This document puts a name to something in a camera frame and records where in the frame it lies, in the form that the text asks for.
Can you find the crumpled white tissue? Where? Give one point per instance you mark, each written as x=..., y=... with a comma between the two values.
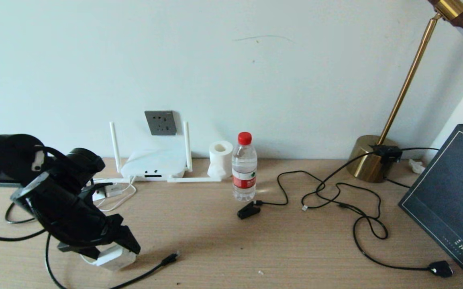
x=416, y=166

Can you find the red-capped water bottle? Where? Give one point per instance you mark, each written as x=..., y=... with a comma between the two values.
x=244, y=176

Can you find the white toilet paper roll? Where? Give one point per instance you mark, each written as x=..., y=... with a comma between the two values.
x=220, y=160

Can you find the white router with antennas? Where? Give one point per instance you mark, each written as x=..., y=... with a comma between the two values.
x=153, y=164

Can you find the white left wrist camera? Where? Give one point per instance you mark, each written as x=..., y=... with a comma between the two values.
x=114, y=191

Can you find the grey wall socket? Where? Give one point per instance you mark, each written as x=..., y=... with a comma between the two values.
x=161, y=123

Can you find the black inline switch box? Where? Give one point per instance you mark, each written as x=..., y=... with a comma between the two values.
x=386, y=153

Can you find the white power adapter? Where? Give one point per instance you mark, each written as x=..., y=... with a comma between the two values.
x=113, y=259

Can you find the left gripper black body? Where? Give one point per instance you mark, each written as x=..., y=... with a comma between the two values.
x=62, y=212

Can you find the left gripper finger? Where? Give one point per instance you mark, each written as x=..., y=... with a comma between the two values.
x=125, y=239
x=82, y=249

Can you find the brass desk lamp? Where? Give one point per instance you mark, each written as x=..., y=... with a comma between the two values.
x=368, y=160

